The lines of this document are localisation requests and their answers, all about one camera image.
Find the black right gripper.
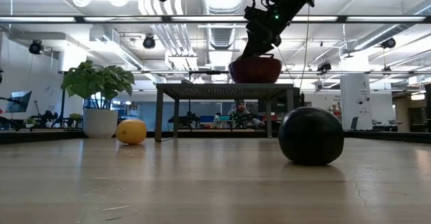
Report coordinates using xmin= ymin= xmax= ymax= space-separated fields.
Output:
xmin=240 ymin=1 xmax=292 ymax=59

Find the red colander bowl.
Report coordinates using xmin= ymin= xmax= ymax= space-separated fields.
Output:
xmin=228 ymin=54 xmax=284 ymax=85

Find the large black toy plum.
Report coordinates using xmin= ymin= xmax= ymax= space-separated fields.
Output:
xmin=277 ymin=106 xmax=345 ymax=166

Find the long yellow toy fruit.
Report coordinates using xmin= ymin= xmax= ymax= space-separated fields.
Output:
xmin=114 ymin=118 xmax=147 ymax=146

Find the perforated metal shelf riser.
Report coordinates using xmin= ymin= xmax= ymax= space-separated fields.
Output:
xmin=155 ymin=83 xmax=297 ymax=143

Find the black ceiling spotlight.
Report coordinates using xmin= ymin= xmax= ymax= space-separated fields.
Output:
xmin=28 ymin=39 xmax=44 ymax=56
xmin=142 ymin=34 xmax=157 ymax=50
xmin=381 ymin=37 xmax=397 ymax=50

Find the person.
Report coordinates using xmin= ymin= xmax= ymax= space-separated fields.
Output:
xmin=226 ymin=98 xmax=266 ymax=128

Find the white pillar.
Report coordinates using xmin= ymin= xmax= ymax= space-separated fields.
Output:
xmin=339 ymin=74 xmax=373 ymax=131

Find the green leafy plant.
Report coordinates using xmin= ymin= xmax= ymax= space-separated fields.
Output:
xmin=61 ymin=60 xmax=136 ymax=110

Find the white plant pot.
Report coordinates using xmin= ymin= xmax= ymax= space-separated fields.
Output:
xmin=83 ymin=108 xmax=119 ymax=139

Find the small tilted background monitor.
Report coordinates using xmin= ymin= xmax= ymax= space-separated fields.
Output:
xmin=7 ymin=90 xmax=33 ymax=114

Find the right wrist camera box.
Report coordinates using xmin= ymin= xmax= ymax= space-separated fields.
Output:
xmin=244 ymin=7 xmax=267 ymax=25

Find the silver ventilation duct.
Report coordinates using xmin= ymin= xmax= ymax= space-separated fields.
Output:
xmin=201 ymin=0 xmax=248 ymax=50

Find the black table edge rail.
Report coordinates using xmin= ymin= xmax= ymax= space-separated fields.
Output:
xmin=0 ymin=128 xmax=431 ymax=145

